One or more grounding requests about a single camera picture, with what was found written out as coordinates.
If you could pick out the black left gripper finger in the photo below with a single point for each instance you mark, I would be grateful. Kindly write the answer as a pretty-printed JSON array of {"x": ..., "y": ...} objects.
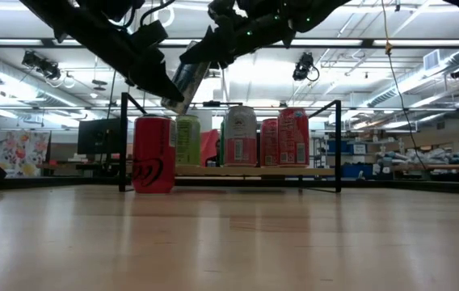
[{"x": 162, "y": 87}]

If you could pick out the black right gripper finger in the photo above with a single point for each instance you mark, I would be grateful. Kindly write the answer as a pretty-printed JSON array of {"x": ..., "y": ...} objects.
[{"x": 219, "y": 48}]

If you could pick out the tall slim silver can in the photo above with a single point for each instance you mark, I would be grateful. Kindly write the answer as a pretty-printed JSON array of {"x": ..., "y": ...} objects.
[{"x": 189, "y": 85}]

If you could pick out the light green can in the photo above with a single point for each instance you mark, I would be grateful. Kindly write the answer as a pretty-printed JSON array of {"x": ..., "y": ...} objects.
[{"x": 188, "y": 141}]

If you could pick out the dark red cola can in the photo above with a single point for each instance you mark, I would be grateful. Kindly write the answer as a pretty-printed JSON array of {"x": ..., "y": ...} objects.
[{"x": 152, "y": 153}]

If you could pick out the white and pink can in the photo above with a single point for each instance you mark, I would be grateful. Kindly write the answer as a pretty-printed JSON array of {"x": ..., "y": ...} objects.
[{"x": 240, "y": 137}]

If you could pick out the red Fanta soda can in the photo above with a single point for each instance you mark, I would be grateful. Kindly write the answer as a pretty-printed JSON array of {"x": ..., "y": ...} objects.
[
  {"x": 293, "y": 137},
  {"x": 269, "y": 143}
]

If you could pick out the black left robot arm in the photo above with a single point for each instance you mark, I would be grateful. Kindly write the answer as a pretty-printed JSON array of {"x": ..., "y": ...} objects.
[{"x": 72, "y": 20}]

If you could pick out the black computer monitor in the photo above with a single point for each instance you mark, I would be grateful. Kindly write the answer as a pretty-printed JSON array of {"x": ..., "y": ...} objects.
[{"x": 100, "y": 137}]

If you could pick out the floral patterned cloth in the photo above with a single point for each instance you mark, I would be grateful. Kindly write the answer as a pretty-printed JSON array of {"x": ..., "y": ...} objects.
[{"x": 17, "y": 153}]

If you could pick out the cluttered background table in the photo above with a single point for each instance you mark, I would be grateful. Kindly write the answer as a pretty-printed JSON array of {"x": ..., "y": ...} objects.
[{"x": 439, "y": 166}]

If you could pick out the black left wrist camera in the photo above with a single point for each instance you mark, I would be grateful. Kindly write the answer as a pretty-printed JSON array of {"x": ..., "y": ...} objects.
[{"x": 148, "y": 35}]

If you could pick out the black overhead camera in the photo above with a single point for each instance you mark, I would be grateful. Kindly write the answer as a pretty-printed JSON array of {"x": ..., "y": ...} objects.
[{"x": 303, "y": 66}]

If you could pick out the black ceiling camera cluster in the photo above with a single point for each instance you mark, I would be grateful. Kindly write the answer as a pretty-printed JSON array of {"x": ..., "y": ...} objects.
[{"x": 41, "y": 64}]

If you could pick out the black overhead frame bar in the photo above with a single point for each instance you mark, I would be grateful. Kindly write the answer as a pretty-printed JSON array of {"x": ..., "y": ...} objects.
[{"x": 369, "y": 42}]

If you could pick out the black table frame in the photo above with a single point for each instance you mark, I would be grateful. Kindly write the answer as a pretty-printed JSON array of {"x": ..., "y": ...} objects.
[{"x": 435, "y": 186}]

